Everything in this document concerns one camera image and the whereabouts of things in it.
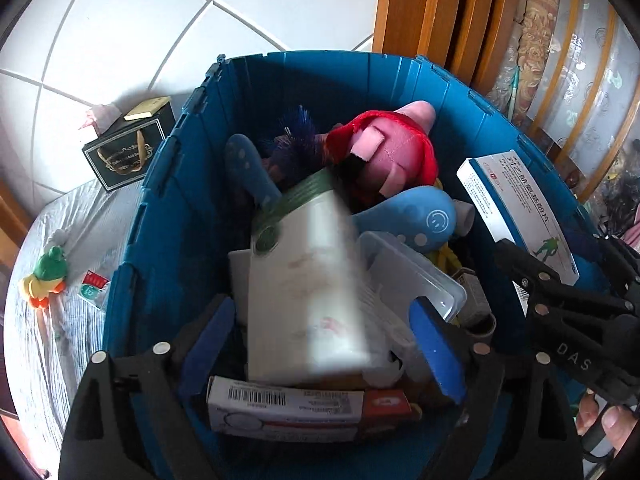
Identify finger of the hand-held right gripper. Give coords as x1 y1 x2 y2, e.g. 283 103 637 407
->
492 238 632 317
595 232 640 296

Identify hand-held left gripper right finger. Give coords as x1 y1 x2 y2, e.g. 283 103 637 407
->
407 296 586 480

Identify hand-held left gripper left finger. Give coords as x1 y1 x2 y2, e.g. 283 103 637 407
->
59 294 237 480

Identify white and blue medicine box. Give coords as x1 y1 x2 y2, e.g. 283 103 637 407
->
456 156 581 286

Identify red and white box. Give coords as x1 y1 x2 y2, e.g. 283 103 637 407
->
206 376 423 443

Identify blue plastic storage crate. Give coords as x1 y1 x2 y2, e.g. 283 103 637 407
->
102 50 608 480

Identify white box green trim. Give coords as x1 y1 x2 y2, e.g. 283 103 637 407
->
247 167 373 376

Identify pink pig plush red dress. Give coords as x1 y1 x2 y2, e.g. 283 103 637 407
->
322 101 441 206

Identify person's right hand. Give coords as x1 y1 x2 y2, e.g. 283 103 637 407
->
575 391 640 458

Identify small brown box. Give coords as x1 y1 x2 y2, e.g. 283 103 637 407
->
450 267 493 326

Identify pale grey cylinder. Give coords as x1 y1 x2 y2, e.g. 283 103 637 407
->
452 199 476 237

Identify clear plastic box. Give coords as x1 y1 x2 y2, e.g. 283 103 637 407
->
357 230 468 323

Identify blue smiley plush toy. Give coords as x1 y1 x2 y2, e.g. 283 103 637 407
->
223 132 458 253

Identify red and teal wipes packet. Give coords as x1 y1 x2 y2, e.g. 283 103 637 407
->
79 270 112 311

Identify yellow duck plush green hat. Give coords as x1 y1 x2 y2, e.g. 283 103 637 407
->
19 245 69 309

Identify wooden frosted glass screen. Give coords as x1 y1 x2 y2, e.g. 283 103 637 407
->
520 0 640 211

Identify purple fuzzy toy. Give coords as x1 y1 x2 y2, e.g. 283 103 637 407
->
260 105 331 181

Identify yellow sticky note pad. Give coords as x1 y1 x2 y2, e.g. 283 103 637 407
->
123 96 171 122

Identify pink tissue box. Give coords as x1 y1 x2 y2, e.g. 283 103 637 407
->
80 102 125 136

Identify black gift box gold handles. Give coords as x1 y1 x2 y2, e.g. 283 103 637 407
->
82 120 176 192

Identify wooden wall pillar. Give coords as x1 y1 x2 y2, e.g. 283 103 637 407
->
371 0 526 96

